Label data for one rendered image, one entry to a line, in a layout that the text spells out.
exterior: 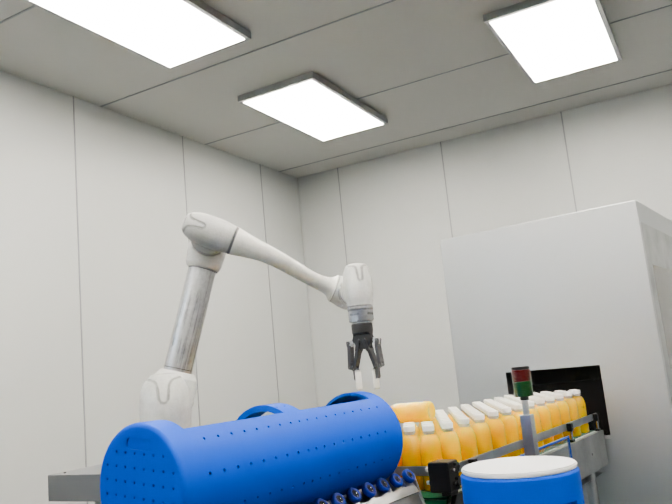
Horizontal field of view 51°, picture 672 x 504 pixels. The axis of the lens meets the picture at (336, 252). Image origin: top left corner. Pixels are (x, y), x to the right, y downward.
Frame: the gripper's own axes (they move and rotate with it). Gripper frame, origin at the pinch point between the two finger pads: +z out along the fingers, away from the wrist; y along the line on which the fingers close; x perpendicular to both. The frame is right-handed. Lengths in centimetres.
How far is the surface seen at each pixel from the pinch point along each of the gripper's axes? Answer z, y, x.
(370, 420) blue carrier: 10.5, 22.0, -34.0
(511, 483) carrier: 24, 70, -51
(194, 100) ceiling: -214, -227, 148
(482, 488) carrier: 26, 63, -51
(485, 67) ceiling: -214, -43, 265
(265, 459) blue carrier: 14, 23, -81
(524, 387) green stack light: 7, 47, 23
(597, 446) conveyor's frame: 42, 33, 142
